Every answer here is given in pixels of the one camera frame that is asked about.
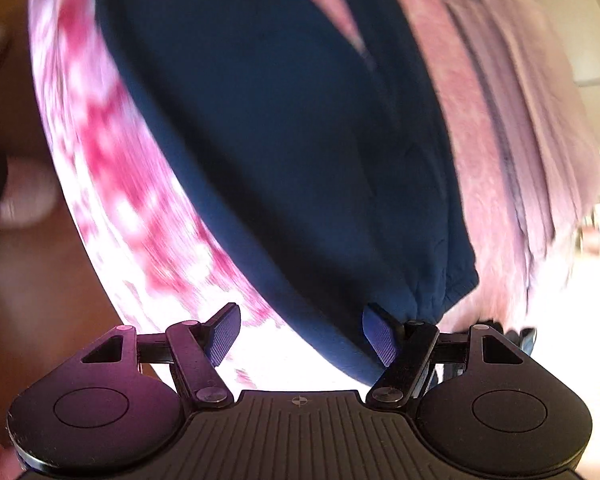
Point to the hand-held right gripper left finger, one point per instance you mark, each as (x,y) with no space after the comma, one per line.
(225,335)

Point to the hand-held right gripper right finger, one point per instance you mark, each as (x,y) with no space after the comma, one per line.
(380,335)

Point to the dark navy garment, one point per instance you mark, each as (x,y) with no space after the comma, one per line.
(280,135)

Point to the pink floral blanket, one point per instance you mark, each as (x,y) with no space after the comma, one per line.
(130,185)

